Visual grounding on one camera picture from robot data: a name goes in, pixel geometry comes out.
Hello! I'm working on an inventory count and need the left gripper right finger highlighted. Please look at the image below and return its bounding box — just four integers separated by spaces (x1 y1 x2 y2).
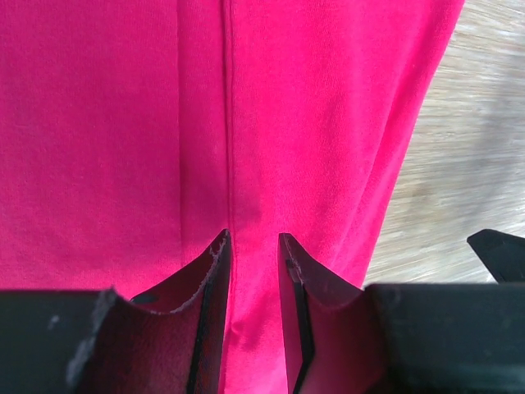
278 234 524 393

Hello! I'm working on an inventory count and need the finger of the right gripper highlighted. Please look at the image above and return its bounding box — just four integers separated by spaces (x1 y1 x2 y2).
467 229 525 283

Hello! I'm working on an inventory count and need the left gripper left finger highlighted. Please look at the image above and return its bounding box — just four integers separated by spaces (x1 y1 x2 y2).
1 231 231 393

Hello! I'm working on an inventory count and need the red t shirt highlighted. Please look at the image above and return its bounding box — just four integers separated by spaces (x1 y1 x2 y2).
1 1 463 393

